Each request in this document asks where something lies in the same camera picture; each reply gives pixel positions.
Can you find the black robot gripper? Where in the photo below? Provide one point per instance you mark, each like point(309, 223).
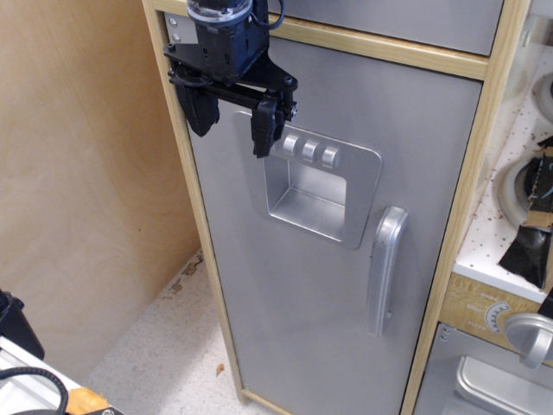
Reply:
point(236, 58)

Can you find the silver fridge door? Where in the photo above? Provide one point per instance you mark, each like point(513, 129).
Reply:
point(325, 265)

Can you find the silver fridge door handle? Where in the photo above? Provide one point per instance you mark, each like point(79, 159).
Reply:
point(384, 254)

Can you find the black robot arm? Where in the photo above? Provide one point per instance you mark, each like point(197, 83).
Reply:
point(225, 13)

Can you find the silver dispenser panel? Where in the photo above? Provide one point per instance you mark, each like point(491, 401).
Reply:
point(312, 185)

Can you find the silver freezer door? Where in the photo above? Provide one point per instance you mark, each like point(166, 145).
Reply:
point(467, 26)

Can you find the white speckled stove top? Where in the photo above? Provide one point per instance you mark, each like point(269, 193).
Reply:
point(517, 129)

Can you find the orange tape piece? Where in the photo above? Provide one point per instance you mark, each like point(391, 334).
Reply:
point(84, 401)

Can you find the silver oven door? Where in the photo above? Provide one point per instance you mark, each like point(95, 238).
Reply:
point(437, 394)

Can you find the silver oven knob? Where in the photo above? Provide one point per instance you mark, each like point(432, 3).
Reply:
point(531, 335)

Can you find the wooden toy kitchen frame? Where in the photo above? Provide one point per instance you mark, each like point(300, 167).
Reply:
point(491, 71)

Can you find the aluminium rail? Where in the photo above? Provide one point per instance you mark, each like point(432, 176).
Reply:
point(28, 392)

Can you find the silver oven door handle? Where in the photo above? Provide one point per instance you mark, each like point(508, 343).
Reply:
point(498, 391)

